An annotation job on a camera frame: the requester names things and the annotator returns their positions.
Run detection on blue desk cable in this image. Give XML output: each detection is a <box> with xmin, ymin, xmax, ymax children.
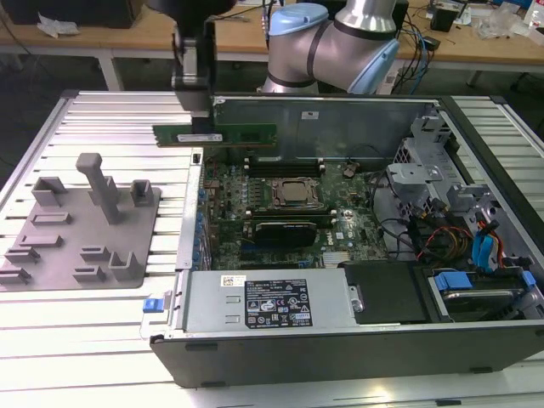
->
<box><xmin>417</xmin><ymin>28</ymin><xmax>431</xmax><ymax>93</ymax></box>

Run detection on black square device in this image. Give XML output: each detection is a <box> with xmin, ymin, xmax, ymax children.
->
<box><xmin>429</xmin><ymin>3</ymin><xmax>461</xmax><ymax>32</ymax></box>

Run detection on grey metal drive cage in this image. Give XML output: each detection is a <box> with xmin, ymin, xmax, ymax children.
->
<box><xmin>385</xmin><ymin>113</ymin><xmax>503</xmax><ymax>223</ymax></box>

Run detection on wooden desk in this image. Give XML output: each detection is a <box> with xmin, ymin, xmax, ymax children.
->
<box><xmin>0</xmin><ymin>0</ymin><xmax>544</xmax><ymax>91</ymax></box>

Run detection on black RAM slot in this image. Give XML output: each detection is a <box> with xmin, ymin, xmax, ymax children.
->
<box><xmin>246</xmin><ymin>167</ymin><xmax>326</xmax><ymax>178</ymax></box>

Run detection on crumpled white paper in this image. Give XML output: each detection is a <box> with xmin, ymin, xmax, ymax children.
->
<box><xmin>37</xmin><ymin>11</ymin><xmax>82</xmax><ymax>40</ymax></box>

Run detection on black plastic shroud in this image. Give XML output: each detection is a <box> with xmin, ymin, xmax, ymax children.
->
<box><xmin>338</xmin><ymin>260</ymin><xmax>431</xmax><ymax>326</ymax></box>

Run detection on black graphics card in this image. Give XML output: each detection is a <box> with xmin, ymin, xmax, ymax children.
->
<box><xmin>253</xmin><ymin>220</ymin><xmax>318</xmax><ymax>248</ymax></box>

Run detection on silver chipset heatsink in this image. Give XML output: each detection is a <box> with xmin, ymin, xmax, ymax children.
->
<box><xmin>322</xmin><ymin>250</ymin><xmax>354</xmax><ymax>269</ymax></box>

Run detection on blue flat data wire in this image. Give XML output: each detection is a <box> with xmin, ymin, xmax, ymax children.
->
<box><xmin>470</xmin><ymin>230</ymin><xmax>497</xmax><ymax>274</ymax></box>

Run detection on red yellow wire bundle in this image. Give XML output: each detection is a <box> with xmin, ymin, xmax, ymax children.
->
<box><xmin>415</xmin><ymin>226</ymin><xmax>473</xmax><ymax>261</ymax></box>

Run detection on silver CPU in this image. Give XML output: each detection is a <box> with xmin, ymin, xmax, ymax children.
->
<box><xmin>282</xmin><ymin>183</ymin><xmax>310</xmax><ymax>201</ymax></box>

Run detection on large black box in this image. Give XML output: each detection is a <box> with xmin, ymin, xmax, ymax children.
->
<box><xmin>8</xmin><ymin>0</ymin><xmax>148</xmax><ymax>30</ymax></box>

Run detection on grey parts rack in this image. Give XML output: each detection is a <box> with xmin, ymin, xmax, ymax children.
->
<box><xmin>0</xmin><ymin>152</ymin><xmax>165</xmax><ymax>292</ymax></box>

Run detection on silver power supply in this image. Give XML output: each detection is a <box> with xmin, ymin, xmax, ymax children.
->
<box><xmin>181</xmin><ymin>270</ymin><xmax>357</xmax><ymax>333</ymax></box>

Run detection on CPU socket with metal cover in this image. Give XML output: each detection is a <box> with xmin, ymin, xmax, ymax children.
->
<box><xmin>270</xmin><ymin>176</ymin><xmax>320</xmax><ymax>209</ymax></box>

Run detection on clear plastic bags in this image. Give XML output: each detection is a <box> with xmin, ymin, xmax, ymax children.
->
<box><xmin>474</xmin><ymin>7</ymin><xmax>529</xmax><ymax>42</ymax></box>

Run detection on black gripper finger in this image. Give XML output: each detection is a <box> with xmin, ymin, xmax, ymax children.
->
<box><xmin>177</xmin><ymin>88</ymin><xmax>214</xmax><ymax>139</ymax></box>

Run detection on green motherboard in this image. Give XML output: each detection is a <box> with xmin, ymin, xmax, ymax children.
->
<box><xmin>199</xmin><ymin>148</ymin><xmax>390</xmax><ymax>271</ymax></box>

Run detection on hard disk in blue carrier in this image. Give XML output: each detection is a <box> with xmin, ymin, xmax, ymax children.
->
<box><xmin>428</xmin><ymin>270</ymin><xmax>537</xmax><ymax>323</ymax></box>

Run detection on black open PC case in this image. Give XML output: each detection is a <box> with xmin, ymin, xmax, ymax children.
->
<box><xmin>139</xmin><ymin>93</ymin><xmax>544</xmax><ymax>390</ymax></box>

